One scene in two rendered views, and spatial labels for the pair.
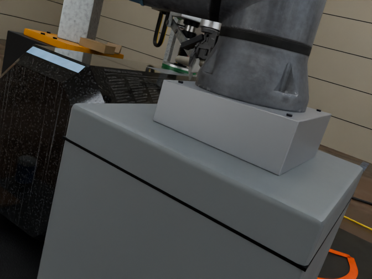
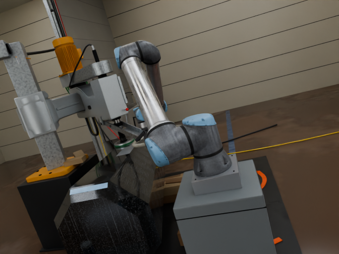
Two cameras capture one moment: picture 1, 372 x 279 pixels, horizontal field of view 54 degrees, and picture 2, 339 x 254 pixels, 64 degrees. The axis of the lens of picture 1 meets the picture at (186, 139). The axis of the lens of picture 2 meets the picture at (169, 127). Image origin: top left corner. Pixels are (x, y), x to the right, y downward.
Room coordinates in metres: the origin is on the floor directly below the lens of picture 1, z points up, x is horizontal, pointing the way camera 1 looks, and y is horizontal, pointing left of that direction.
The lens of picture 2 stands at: (-0.56, 0.38, 1.46)
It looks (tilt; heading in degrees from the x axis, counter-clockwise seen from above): 12 degrees down; 346
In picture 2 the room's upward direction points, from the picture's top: 16 degrees counter-clockwise
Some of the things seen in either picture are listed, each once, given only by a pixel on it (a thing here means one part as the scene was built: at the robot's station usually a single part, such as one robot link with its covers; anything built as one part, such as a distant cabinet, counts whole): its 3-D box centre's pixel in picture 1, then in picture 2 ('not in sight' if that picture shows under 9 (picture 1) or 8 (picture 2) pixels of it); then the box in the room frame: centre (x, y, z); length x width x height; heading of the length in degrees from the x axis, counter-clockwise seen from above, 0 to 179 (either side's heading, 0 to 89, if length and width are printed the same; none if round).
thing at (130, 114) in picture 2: not in sight; (130, 127); (5.21, -0.27, 0.43); 1.30 x 0.62 x 0.86; 152
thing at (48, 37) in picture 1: (75, 44); (58, 167); (2.47, 0.88, 0.76); 0.49 x 0.49 x 0.05; 60
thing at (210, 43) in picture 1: (207, 45); (148, 134); (1.53, 0.02, 0.99); 0.09 x 0.08 x 0.12; 54
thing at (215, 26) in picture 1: (211, 25); (144, 124); (1.54, 0.03, 1.07); 0.10 x 0.09 x 0.05; 144
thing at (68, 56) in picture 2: not in sight; (69, 56); (2.93, 0.41, 1.88); 0.31 x 0.28 x 0.40; 113
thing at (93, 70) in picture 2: not in sight; (86, 75); (2.64, 0.30, 1.60); 0.96 x 0.25 x 0.17; 23
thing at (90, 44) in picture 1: (97, 46); (74, 161); (2.30, 0.69, 0.81); 0.20 x 0.10 x 0.05; 68
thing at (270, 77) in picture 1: (257, 67); (210, 158); (0.63, -0.08, 0.98); 0.19 x 0.19 x 0.10
